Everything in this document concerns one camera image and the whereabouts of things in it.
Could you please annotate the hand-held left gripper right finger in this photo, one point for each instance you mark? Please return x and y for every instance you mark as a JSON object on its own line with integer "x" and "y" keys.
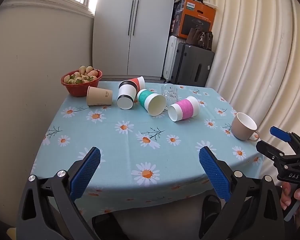
{"x": 215, "y": 172}

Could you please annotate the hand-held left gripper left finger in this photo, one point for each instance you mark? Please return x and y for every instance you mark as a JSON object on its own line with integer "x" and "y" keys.
{"x": 86, "y": 175}

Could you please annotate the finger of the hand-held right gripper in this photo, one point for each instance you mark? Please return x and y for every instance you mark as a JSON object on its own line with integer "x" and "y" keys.
{"x": 280, "y": 133}
{"x": 270, "y": 151}

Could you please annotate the pink and white paper cup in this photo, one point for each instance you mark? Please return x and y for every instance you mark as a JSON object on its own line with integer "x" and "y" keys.
{"x": 186, "y": 108}

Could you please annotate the brown paper cup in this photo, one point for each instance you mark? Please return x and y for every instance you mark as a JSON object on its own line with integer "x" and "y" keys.
{"x": 98, "y": 97}

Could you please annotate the black and white paper cup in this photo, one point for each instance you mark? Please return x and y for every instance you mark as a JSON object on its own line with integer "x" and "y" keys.
{"x": 127, "y": 90}

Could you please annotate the green and white paper cup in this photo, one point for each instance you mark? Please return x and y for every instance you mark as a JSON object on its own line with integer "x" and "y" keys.
{"x": 145, "y": 97}

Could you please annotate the red and white paper cup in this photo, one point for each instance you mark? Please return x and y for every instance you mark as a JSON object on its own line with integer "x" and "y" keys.
{"x": 140, "y": 81}

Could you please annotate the beige ceramic mug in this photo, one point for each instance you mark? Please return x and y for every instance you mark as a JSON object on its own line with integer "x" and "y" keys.
{"x": 238, "y": 130}

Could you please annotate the blue daisy print tablecloth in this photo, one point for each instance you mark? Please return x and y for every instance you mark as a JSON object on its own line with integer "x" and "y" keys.
{"x": 140, "y": 120}

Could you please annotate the cream curtain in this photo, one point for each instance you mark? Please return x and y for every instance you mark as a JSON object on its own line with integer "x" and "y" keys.
{"x": 260, "y": 55}

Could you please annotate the red plastic bowl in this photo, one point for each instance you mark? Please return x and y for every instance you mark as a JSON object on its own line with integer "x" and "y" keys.
{"x": 80, "y": 91}

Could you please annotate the clear glass mug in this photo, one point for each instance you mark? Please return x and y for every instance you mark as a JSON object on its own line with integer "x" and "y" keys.
{"x": 170, "y": 93}

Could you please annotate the pile of pale strawberries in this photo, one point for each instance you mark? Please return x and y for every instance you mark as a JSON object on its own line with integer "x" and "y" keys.
{"x": 81, "y": 76}

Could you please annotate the dark grey suitcase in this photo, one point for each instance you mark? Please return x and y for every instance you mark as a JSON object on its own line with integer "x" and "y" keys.
{"x": 193, "y": 67}

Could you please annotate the white ribbed suitcase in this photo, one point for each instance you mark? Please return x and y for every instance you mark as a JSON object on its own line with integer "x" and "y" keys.
{"x": 171, "y": 60}

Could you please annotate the brown leather handbag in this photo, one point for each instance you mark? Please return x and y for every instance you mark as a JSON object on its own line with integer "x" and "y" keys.
{"x": 200, "y": 38}

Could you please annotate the orange cardboard box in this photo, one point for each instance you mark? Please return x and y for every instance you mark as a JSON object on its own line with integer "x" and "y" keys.
{"x": 190, "y": 17}

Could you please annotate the white two-door cabinet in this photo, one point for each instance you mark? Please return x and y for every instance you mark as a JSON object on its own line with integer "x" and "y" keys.
{"x": 115, "y": 30}

